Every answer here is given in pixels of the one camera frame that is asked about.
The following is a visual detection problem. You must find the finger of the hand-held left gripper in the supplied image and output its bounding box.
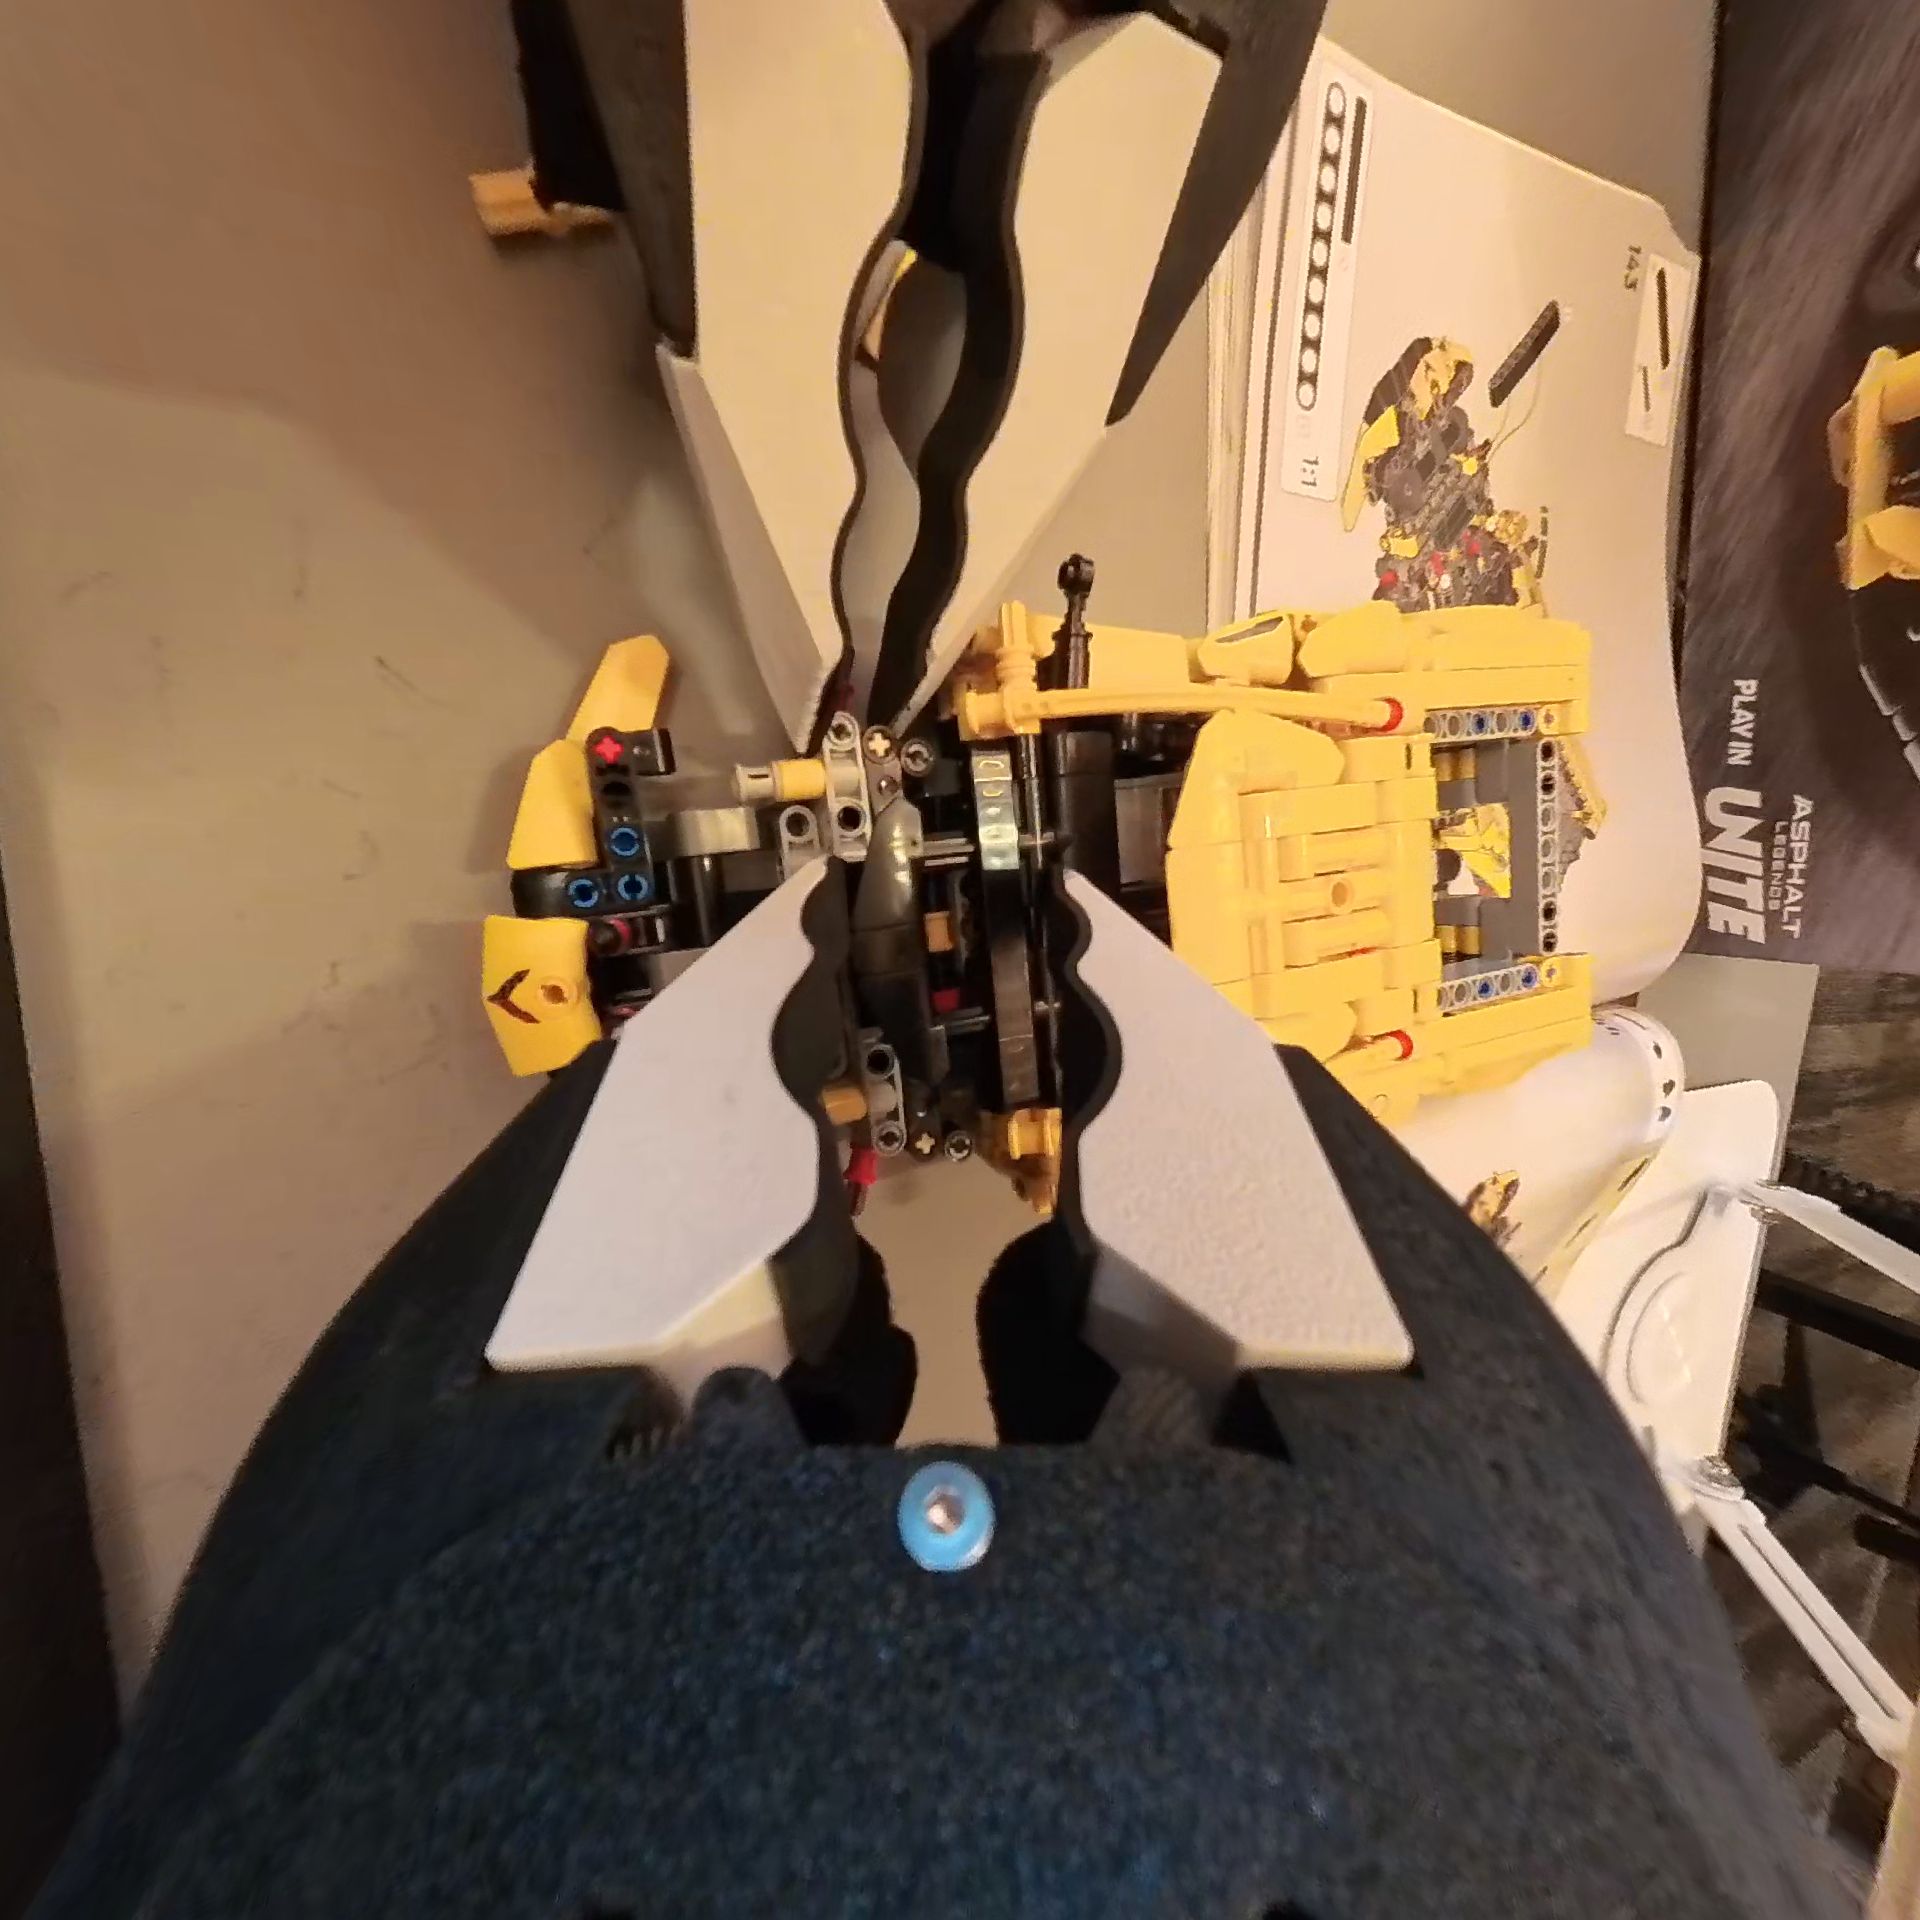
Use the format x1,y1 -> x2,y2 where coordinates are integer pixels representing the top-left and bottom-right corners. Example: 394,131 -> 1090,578
657,0 -> 924,736
873,0 -> 1227,740

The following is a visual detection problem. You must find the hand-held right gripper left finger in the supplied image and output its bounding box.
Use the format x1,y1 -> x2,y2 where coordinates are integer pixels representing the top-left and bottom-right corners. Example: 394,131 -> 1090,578
485,861 -> 865,1412

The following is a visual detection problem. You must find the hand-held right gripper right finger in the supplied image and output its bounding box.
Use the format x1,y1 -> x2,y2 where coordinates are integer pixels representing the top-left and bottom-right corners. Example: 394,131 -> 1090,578
1053,867 -> 1418,1412

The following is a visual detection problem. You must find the yellow toy brick car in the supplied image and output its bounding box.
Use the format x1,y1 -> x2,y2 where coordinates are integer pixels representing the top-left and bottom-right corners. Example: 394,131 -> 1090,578
483,555 -> 1615,1217

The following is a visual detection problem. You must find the grey desk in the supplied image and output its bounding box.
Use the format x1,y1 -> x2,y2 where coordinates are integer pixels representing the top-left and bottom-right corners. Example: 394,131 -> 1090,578
0,0 -> 1824,1729

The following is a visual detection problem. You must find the yellow brick panel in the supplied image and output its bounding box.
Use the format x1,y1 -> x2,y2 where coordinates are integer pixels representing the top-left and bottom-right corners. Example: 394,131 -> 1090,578
469,164 -> 618,243

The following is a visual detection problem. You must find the open instruction booklet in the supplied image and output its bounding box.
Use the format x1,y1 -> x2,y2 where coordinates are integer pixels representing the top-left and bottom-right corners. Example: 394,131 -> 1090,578
1204,31 -> 1705,1292

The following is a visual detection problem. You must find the toy car set cardboard box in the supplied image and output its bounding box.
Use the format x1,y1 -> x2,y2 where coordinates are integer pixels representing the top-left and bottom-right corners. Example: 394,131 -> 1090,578
1671,0 -> 1920,962

